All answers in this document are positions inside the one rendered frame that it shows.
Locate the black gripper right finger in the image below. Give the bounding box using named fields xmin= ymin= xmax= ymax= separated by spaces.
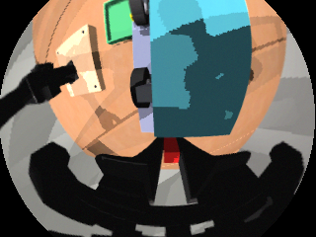
xmin=177 ymin=138 xmax=252 ymax=204

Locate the green tray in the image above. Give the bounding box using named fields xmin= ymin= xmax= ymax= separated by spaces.
xmin=103 ymin=0 xmax=133 ymax=44
xmin=108 ymin=0 xmax=133 ymax=40

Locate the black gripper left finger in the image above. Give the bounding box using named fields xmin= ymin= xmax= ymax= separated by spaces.
xmin=95 ymin=137 xmax=163 ymax=205

